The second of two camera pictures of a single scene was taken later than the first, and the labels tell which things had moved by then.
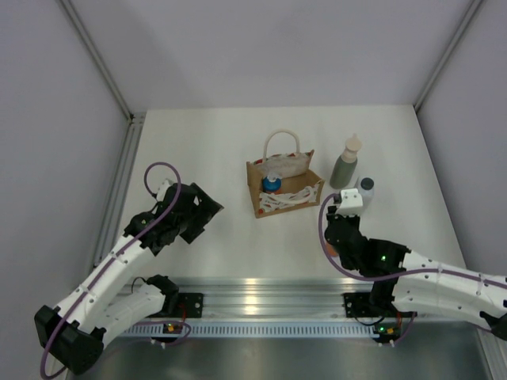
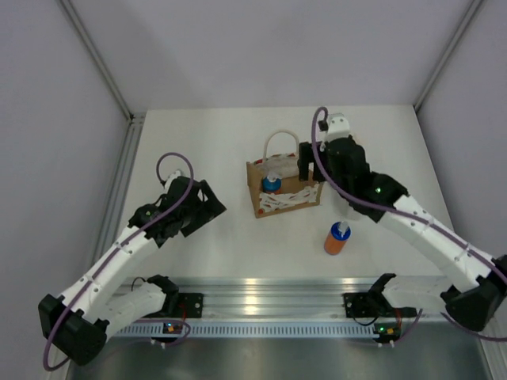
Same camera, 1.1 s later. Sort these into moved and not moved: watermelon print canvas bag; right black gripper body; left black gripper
Moved: right black gripper body
Not moved: watermelon print canvas bag; left black gripper
